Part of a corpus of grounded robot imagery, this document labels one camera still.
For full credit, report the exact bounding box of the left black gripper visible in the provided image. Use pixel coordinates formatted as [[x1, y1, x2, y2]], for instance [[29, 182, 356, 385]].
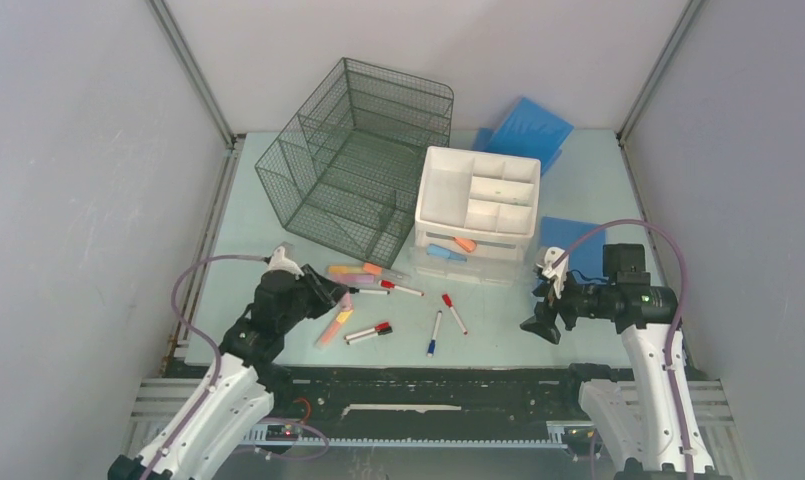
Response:
[[278, 264, 348, 333]]

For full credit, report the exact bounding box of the light blue highlighter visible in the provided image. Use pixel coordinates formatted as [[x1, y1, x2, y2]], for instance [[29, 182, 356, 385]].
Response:
[[426, 244, 467, 262]]

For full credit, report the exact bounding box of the white plastic drawer organizer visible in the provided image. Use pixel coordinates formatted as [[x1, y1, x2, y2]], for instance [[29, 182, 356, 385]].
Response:
[[411, 146, 541, 286]]

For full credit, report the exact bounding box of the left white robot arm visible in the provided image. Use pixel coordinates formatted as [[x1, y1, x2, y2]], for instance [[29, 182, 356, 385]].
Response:
[[107, 265, 349, 479]]

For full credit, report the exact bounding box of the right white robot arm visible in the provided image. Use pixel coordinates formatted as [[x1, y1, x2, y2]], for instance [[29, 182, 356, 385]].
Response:
[[520, 244, 722, 479]]

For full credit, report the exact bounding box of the yellow orange highlighter upper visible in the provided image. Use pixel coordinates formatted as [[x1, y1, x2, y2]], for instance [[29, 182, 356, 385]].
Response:
[[326, 265, 365, 275]]

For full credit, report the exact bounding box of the purple pink highlighter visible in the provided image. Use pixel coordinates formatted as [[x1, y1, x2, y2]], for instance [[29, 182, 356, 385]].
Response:
[[331, 273, 376, 286]]

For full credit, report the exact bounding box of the black cap marker upper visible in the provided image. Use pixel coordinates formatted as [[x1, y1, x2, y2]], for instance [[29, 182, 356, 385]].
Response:
[[348, 286, 390, 296]]

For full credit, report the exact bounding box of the black cap marker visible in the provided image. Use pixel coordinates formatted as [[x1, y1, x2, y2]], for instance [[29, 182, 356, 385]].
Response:
[[346, 327, 393, 345], [348, 286, 390, 296]]

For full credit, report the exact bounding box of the blue folder at right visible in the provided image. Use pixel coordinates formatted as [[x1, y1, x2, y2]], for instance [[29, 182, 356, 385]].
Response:
[[539, 216, 607, 282]]

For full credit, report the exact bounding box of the blue folder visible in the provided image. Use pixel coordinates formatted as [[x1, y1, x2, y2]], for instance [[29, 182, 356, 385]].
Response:
[[472, 97, 574, 176], [539, 216, 607, 282]]

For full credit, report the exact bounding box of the orange cap clear highlighter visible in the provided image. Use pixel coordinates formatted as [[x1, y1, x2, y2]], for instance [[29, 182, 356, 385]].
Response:
[[362, 262, 410, 281]]

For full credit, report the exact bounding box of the red cap marker upper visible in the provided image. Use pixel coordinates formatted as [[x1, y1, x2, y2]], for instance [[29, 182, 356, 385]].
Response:
[[379, 280, 425, 297]]

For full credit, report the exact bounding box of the red cap marker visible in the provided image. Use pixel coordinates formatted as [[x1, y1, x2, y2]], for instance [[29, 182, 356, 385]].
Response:
[[343, 322, 392, 343], [379, 280, 425, 297], [441, 293, 469, 335]]

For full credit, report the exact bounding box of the red cap marker lower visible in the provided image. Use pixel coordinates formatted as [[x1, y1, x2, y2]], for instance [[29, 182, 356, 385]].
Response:
[[343, 322, 392, 343]]

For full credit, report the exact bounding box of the red cap marker middle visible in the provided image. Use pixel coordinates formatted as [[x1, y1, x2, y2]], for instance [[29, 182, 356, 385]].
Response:
[[441, 293, 469, 335]]

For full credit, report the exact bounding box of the black cap marker lower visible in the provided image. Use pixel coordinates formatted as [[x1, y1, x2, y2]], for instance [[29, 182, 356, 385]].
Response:
[[346, 327, 393, 345]]

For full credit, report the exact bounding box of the blue cap whiteboard marker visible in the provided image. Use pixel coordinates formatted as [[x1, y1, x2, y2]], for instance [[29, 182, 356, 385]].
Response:
[[426, 310, 443, 358]]

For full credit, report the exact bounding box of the blue folder at back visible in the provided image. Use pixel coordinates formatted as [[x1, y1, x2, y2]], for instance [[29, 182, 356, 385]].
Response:
[[472, 97, 574, 176]]

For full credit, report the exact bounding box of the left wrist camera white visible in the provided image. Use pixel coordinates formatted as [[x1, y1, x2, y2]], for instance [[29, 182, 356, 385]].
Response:
[[267, 242, 304, 278]]

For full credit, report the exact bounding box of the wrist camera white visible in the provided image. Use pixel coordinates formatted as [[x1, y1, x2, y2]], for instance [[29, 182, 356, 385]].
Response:
[[267, 242, 304, 278], [535, 247, 569, 299]]

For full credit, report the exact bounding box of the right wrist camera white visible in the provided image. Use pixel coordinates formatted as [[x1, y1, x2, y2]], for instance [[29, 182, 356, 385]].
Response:
[[535, 247, 569, 299]]

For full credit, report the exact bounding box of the black front rail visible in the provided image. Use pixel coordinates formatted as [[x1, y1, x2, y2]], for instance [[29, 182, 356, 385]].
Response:
[[269, 362, 632, 446]]

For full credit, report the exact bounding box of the green wire mesh basket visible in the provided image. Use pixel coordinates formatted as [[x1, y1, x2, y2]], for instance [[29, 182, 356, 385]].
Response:
[[255, 57, 454, 267]]

